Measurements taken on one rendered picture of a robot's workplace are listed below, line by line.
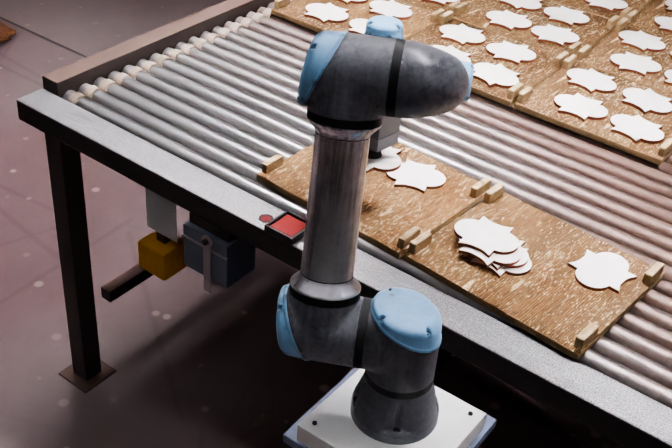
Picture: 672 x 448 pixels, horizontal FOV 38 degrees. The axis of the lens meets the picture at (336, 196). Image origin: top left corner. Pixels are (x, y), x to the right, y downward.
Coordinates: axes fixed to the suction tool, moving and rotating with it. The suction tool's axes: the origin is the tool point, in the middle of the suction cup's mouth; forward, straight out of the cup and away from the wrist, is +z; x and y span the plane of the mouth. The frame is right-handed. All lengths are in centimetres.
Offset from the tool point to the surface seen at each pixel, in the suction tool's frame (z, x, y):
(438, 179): 10.4, -18.3, -4.6
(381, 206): 11.2, -1.2, -3.2
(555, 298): 11.2, -5.9, -46.5
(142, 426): 105, 29, 51
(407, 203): 11.2, -6.6, -6.0
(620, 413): 13, 8, -71
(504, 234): 7.8, -10.6, -29.4
